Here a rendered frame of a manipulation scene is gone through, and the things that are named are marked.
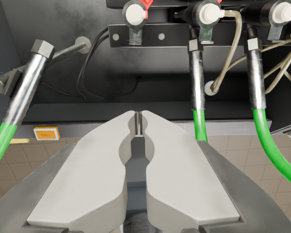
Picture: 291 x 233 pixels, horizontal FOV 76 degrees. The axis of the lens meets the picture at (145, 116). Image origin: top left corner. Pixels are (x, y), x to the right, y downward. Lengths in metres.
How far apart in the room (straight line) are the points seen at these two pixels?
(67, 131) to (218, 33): 0.38
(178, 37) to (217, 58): 0.21
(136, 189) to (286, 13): 0.69
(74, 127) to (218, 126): 0.34
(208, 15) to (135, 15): 0.07
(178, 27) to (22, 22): 0.37
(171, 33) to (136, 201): 0.59
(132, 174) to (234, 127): 0.47
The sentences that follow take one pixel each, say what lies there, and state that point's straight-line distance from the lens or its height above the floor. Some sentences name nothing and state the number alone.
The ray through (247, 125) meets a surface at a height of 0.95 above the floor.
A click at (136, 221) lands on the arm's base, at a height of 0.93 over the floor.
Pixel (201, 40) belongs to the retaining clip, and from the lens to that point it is 0.24.
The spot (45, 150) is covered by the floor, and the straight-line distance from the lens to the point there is 1.90.
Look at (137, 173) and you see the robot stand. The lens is 0.81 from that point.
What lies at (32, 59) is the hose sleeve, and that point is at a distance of 0.24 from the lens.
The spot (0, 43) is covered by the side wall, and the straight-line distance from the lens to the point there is 0.55.
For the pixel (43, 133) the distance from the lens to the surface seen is 0.49.
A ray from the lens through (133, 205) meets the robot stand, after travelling 0.75.
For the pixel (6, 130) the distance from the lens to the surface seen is 0.24.
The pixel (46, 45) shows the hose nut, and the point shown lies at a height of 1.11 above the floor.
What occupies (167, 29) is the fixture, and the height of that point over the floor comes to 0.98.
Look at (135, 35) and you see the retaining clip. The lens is 0.23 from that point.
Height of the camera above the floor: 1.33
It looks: 62 degrees down
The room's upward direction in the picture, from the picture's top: 178 degrees clockwise
